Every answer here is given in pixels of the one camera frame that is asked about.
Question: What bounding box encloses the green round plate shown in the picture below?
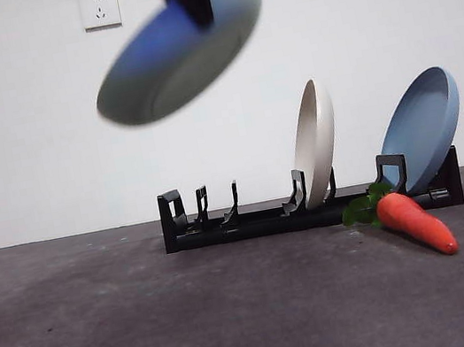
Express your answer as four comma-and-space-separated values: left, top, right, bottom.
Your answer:
75, 0, 282, 135

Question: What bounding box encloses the orange carrot with green leaves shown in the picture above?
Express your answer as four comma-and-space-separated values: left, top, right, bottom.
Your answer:
336, 170, 461, 274

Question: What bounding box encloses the beige round plate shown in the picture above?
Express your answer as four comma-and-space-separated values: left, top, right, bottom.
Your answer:
278, 75, 352, 212

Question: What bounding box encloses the black plate rack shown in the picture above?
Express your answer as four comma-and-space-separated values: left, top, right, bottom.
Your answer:
154, 139, 464, 257

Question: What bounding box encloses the blue round plate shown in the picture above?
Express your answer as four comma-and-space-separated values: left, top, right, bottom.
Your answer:
366, 61, 464, 201

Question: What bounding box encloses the white wall socket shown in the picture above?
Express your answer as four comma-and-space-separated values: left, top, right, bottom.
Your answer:
77, 0, 124, 34

